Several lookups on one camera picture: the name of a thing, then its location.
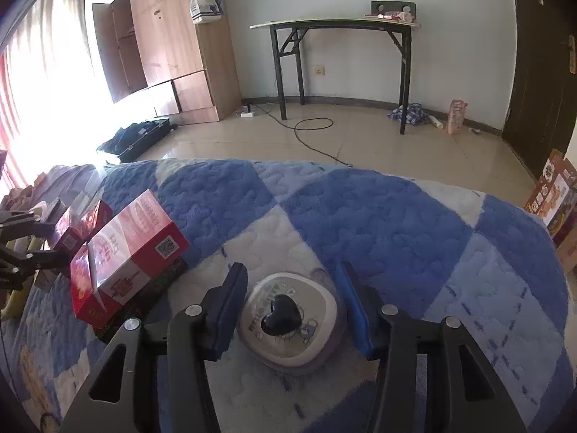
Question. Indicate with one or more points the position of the white power strip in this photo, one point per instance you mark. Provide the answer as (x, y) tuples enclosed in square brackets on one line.
[(247, 113)]

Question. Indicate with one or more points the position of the colourful cardboard box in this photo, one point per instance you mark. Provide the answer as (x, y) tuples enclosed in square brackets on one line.
[(552, 198)]

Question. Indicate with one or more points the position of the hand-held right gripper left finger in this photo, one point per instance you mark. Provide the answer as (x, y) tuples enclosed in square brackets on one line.
[(230, 309)]

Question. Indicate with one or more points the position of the black-legged folding table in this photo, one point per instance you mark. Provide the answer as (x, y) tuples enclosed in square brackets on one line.
[(324, 23)]

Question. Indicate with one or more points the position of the pink packet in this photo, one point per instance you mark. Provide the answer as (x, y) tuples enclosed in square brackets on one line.
[(396, 16)]

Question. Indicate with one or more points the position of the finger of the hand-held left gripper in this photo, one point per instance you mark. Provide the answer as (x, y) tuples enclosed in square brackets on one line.
[(55, 218), (47, 260)]

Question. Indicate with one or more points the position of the blue plaid cloth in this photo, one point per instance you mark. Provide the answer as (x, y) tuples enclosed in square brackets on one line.
[(410, 115)]

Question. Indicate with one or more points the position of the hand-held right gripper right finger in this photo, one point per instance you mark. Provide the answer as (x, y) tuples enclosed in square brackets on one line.
[(357, 313)]

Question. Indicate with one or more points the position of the wooden wardrobe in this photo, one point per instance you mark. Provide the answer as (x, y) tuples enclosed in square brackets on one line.
[(180, 31)]

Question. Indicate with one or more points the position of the dark wooden door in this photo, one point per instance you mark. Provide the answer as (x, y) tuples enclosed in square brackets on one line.
[(541, 76)]

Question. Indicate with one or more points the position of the blue and white checkered blanket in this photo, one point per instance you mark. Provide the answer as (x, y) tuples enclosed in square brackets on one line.
[(360, 216)]

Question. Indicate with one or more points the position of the door poster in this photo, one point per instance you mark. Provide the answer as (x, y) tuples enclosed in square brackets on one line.
[(572, 56)]

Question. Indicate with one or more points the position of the black suitcase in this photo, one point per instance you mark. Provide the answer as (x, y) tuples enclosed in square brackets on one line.
[(135, 137)]

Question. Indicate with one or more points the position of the red and white carton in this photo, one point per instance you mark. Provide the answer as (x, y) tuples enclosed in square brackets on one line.
[(135, 234)]

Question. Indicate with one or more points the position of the black chair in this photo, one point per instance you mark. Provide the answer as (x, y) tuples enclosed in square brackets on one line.
[(393, 7)]

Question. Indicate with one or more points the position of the small red box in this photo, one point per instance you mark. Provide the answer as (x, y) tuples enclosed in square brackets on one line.
[(97, 218), (67, 237)]

